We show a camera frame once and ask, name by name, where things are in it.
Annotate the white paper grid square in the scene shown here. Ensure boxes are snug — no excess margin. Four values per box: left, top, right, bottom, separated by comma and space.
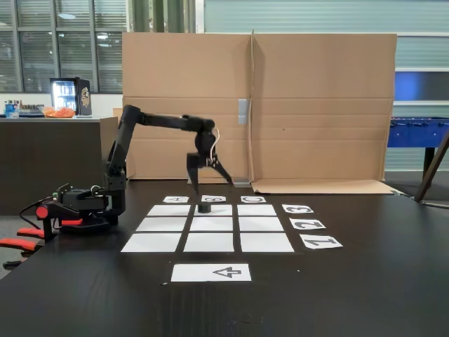
146, 204, 192, 217
182, 232, 235, 253
237, 204, 278, 217
240, 232, 295, 253
135, 217, 189, 232
193, 204, 234, 217
189, 216, 234, 232
238, 216, 285, 232
120, 232, 182, 253

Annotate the dark counter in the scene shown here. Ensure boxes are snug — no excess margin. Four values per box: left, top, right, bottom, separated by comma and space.
0, 117, 120, 216

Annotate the orange bag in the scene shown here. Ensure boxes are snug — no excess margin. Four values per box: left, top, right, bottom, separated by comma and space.
42, 106, 77, 119

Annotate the black and red clamp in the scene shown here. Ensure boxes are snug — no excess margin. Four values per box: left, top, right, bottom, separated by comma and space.
0, 199, 85, 253

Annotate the brown cardboard panel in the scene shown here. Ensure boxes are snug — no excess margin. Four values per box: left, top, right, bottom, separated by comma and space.
249, 29, 403, 195
121, 32, 254, 185

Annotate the paper sheet number 1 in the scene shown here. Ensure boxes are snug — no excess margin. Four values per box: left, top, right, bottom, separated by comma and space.
299, 235, 344, 251

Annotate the blue foosball table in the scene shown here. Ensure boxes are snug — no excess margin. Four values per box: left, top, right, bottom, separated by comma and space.
387, 117, 449, 183

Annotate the black power cable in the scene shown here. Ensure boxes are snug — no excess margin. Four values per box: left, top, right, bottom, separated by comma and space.
19, 198, 53, 225

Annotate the paper sheet number 2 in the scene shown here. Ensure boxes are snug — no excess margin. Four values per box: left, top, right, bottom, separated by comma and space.
289, 218, 328, 231

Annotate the brown wooden leg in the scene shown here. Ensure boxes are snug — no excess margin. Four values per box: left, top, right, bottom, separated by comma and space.
413, 132, 449, 203

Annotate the paper sheet number 3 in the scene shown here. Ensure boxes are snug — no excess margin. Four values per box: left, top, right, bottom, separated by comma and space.
281, 204, 315, 214

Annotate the black mini fridge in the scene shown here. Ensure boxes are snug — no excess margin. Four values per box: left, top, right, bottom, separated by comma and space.
49, 77, 93, 117

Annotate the white arrow paper sheet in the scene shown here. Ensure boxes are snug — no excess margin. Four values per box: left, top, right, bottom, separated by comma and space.
170, 263, 253, 283

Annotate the small bottles row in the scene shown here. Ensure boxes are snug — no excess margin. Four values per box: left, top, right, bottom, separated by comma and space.
19, 101, 46, 115

